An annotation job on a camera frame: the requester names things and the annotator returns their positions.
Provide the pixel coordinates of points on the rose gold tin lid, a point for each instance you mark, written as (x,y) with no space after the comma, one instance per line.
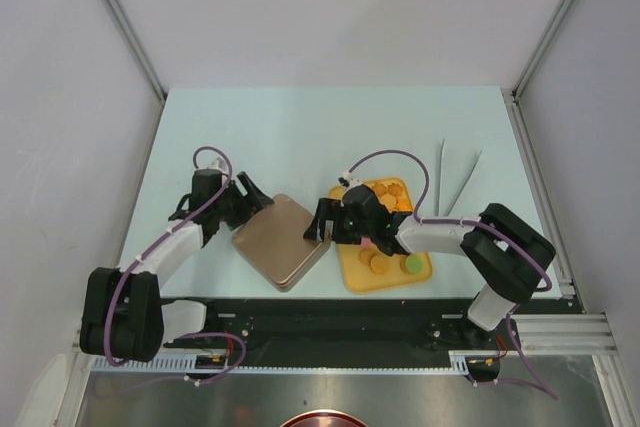
(271,231)

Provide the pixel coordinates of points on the yellow plastic tray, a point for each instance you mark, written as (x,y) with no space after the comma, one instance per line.
(358,278)

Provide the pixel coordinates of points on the metal tongs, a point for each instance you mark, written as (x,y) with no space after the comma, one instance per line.
(456,165)

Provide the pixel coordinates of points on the rose gold cookie tin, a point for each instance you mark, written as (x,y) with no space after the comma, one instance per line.
(294,263)

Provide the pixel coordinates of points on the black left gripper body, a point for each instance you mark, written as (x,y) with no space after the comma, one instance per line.
(232,206)

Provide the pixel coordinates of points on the orange fish cookie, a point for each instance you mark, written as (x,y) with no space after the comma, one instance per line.
(403,204)

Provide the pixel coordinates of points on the white cable duct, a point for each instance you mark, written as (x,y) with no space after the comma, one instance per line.
(440,362)

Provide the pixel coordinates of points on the swirl butter cookie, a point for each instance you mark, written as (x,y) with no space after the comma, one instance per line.
(395,190)
(380,189)

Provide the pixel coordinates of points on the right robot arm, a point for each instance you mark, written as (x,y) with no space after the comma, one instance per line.
(511,256)

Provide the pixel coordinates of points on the red round object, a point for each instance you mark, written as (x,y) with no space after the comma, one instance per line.
(324,418)

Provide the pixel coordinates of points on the green macaron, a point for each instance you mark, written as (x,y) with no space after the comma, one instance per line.
(412,264)

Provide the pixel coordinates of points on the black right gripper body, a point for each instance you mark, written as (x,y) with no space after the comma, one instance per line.
(347,230)

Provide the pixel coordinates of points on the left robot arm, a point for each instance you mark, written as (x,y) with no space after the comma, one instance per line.
(124,317)

